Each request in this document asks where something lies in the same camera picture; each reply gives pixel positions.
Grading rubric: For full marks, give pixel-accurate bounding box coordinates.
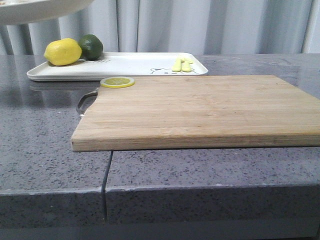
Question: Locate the white round plate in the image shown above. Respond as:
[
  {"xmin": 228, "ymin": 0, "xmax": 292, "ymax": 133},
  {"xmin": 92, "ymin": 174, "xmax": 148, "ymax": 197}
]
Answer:
[{"xmin": 0, "ymin": 0, "xmax": 93, "ymax": 25}]

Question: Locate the white rectangular tray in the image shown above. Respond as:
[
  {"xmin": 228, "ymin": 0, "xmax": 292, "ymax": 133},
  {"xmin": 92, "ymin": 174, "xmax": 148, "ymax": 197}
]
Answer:
[{"xmin": 27, "ymin": 52, "xmax": 208, "ymax": 82}]

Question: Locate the yellow plastic fork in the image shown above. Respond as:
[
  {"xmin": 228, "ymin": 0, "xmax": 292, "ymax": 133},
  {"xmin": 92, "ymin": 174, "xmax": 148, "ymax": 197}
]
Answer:
[{"xmin": 171, "ymin": 56, "xmax": 184, "ymax": 73}]

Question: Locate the yellow plastic knife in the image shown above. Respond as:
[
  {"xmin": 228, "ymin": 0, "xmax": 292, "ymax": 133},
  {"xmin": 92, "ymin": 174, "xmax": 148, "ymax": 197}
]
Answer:
[{"xmin": 181, "ymin": 57, "xmax": 193, "ymax": 73}]

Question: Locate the lemon slice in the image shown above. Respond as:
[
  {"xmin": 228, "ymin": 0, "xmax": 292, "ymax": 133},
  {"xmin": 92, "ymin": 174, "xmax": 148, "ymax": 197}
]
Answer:
[{"xmin": 100, "ymin": 76, "xmax": 135, "ymax": 89}]

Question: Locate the wooden cutting board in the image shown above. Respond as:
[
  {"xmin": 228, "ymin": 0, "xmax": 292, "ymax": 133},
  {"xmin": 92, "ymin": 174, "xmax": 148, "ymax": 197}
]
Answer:
[{"xmin": 71, "ymin": 75, "xmax": 320, "ymax": 152}]

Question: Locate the green lime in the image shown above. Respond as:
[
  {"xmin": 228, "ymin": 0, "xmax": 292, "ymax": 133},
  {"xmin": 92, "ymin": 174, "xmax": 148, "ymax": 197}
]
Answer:
[{"xmin": 78, "ymin": 34, "xmax": 103, "ymax": 61}]

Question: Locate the grey curtain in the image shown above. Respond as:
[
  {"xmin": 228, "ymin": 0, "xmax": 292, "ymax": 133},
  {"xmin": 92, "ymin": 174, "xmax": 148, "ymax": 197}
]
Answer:
[{"xmin": 0, "ymin": 0, "xmax": 320, "ymax": 55}]

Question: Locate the yellow lemon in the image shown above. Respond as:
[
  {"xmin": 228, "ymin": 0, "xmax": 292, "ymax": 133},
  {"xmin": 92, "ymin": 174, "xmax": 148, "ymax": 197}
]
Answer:
[{"xmin": 44, "ymin": 38, "xmax": 82, "ymax": 66}]

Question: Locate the metal cutting board handle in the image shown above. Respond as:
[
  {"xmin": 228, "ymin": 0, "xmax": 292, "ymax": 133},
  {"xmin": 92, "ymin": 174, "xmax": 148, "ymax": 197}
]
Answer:
[{"xmin": 76, "ymin": 88, "xmax": 98, "ymax": 118}]

